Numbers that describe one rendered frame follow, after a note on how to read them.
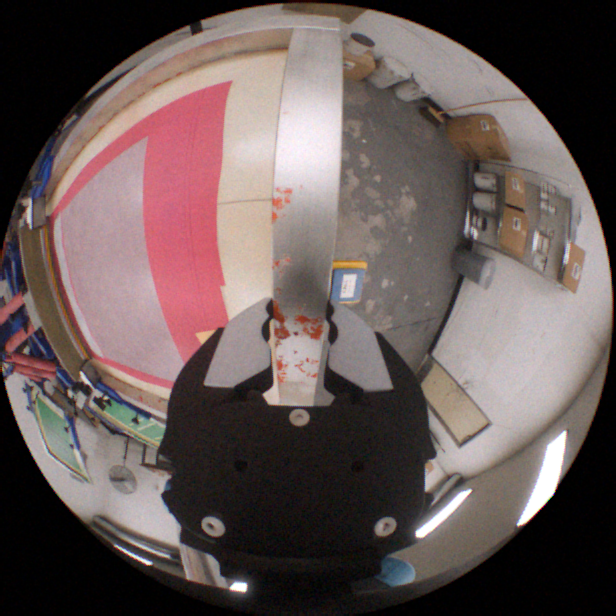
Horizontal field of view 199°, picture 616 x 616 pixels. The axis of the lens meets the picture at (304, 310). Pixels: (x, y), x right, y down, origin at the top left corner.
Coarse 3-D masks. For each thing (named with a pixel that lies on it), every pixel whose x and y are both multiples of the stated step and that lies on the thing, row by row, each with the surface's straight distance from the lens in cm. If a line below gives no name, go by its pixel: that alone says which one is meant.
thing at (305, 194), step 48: (192, 48) 25; (240, 48) 24; (288, 48) 24; (336, 48) 19; (288, 96) 14; (336, 96) 14; (288, 144) 12; (336, 144) 12; (48, 192) 60; (288, 192) 11; (336, 192) 11; (288, 240) 11; (288, 288) 12; (288, 336) 14; (288, 384) 18
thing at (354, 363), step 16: (336, 304) 12; (336, 320) 10; (352, 320) 10; (336, 336) 9; (352, 336) 9; (368, 336) 10; (336, 352) 8; (352, 352) 8; (368, 352) 9; (336, 368) 7; (352, 368) 8; (368, 368) 8; (384, 368) 8; (336, 384) 8; (352, 384) 7; (368, 384) 7; (384, 384) 7; (352, 400) 8
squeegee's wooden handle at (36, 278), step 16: (32, 240) 58; (32, 256) 58; (32, 272) 57; (32, 288) 57; (48, 288) 58; (48, 304) 58; (48, 320) 58; (48, 336) 58; (64, 336) 60; (64, 352) 60; (80, 368) 63
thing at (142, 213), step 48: (192, 96) 23; (144, 144) 24; (192, 144) 19; (96, 192) 31; (144, 192) 21; (192, 192) 17; (96, 240) 31; (144, 240) 21; (192, 240) 17; (96, 288) 35
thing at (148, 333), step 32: (160, 288) 21; (192, 288) 18; (96, 320) 43; (128, 320) 30; (160, 320) 24; (192, 320) 21; (224, 320) 19; (128, 352) 38; (160, 352) 29; (192, 352) 24; (160, 384) 39
